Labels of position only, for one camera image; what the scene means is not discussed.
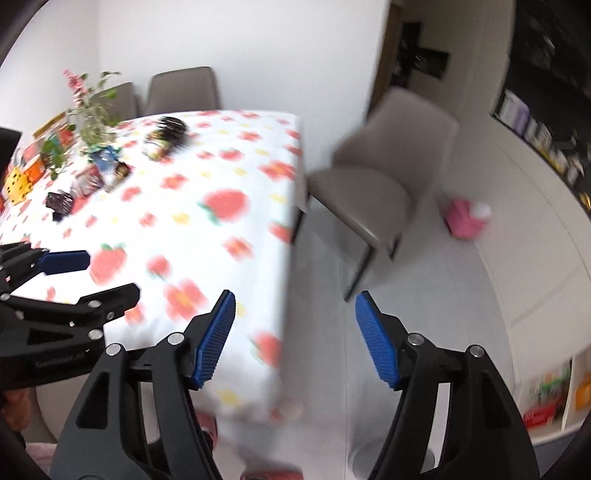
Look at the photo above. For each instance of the orange flower snack packet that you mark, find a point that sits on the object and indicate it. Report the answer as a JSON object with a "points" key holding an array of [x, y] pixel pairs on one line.
{"points": [[157, 144]]}

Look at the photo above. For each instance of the yellow dotted box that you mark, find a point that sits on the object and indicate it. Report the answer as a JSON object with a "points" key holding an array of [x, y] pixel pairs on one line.
{"points": [[18, 185]]}

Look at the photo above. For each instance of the red box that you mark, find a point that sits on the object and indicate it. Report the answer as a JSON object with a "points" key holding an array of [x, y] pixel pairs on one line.
{"points": [[30, 152]]}

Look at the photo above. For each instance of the row of books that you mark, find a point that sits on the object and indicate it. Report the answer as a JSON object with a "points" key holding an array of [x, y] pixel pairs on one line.
{"points": [[535, 131]]}

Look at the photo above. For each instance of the framed picture card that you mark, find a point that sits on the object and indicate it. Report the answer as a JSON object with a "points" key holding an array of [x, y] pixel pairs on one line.
{"points": [[50, 124]]}

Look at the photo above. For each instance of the small grey dining chair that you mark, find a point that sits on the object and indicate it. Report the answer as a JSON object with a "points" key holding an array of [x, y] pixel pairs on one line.
{"points": [[115, 99]]}

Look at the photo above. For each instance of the wide grey dining chair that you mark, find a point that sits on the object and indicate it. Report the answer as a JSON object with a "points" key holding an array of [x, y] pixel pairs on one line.
{"points": [[182, 90]]}

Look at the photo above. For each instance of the beige dining chair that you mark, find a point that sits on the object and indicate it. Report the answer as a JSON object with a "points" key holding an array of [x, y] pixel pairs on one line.
{"points": [[383, 184]]}

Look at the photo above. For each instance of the red object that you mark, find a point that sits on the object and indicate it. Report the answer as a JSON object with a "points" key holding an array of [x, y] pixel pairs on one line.
{"points": [[272, 475], [207, 427]]}

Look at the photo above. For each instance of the blue snack packet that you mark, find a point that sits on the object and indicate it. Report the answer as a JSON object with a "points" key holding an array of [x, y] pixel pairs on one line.
{"points": [[104, 159]]}

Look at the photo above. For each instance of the colourful boxes in cabinet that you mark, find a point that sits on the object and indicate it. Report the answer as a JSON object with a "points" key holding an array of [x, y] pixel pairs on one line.
{"points": [[547, 392]]}

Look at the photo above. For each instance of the black net bag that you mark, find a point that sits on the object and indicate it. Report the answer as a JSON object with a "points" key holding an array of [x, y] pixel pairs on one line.
{"points": [[171, 128]]}

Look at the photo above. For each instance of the pink cloth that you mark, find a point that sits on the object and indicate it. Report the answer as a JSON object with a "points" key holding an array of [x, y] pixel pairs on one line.
{"points": [[40, 454]]}

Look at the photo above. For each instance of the pink bag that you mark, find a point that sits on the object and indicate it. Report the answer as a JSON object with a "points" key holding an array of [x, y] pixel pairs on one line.
{"points": [[464, 218]]}

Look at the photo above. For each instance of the person's left hand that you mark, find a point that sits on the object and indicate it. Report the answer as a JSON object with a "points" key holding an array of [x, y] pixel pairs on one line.
{"points": [[14, 408]]}

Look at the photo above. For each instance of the dark purple snack packet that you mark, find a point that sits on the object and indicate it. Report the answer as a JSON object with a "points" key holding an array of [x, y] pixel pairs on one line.
{"points": [[60, 204]]}

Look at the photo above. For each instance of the black table leg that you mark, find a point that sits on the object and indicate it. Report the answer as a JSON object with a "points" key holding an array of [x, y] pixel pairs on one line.
{"points": [[299, 221]]}

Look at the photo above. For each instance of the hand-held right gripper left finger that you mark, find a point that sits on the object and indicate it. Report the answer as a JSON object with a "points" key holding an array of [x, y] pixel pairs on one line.
{"points": [[214, 344]]}

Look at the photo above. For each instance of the red snack packet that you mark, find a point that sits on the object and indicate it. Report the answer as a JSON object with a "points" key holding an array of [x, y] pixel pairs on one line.
{"points": [[87, 182]]}

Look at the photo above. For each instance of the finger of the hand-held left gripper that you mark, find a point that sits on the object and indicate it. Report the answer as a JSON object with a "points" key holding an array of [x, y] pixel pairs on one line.
{"points": [[64, 262], [99, 302]]}

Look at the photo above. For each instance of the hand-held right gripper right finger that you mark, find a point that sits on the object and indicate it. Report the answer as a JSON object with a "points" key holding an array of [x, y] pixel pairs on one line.
{"points": [[376, 344]]}

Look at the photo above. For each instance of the strawberry print tablecloth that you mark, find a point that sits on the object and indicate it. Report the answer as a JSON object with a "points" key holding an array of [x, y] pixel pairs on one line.
{"points": [[194, 175]]}

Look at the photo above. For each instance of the dark bookshelf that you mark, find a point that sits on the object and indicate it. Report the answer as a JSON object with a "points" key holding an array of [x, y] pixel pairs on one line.
{"points": [[545, 60]]}

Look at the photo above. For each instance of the white cabinet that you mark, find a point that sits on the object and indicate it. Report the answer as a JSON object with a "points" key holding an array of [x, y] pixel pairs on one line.
{"points": [[531, 277]]}

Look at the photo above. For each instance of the orange box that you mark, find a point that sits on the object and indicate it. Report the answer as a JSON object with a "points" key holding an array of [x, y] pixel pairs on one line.
{"points": [[34, 173]]}

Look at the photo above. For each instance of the dark brown snack packet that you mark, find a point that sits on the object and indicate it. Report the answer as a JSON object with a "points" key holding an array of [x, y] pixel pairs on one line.
{"points": [[121, 173]]}

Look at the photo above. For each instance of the green plant in glass vase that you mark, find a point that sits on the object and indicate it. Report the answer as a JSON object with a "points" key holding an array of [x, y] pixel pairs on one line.
{"points": [[90, 122]]}

